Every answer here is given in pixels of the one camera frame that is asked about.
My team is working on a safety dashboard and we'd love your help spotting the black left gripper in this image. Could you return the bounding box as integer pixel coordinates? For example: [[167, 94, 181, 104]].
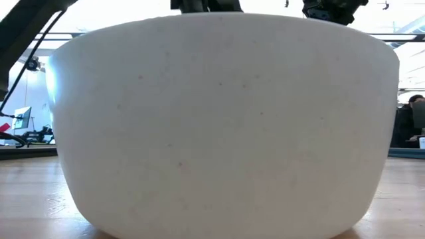
[[170, 0, 244, 14]]

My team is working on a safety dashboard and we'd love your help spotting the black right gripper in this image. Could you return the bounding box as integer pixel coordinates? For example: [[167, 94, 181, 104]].
[[301, 0, 369, 26]]

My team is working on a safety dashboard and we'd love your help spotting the white bowl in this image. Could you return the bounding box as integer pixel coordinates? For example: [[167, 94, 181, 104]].
[[45, 12, 400, 239]]

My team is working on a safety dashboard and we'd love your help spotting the person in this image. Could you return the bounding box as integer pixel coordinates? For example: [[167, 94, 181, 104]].
[[390, 94, 425, 149]]

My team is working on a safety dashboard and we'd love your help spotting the small desktop monitor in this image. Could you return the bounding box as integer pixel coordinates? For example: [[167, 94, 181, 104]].
[[11, 106, 33, 130]]

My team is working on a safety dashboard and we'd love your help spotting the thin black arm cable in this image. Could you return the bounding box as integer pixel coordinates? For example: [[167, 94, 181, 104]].
[[0, 9, 66, 114]]

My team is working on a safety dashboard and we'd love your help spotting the thick black cable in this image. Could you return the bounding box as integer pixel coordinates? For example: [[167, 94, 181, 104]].
[[0, 131, 27, 149]]

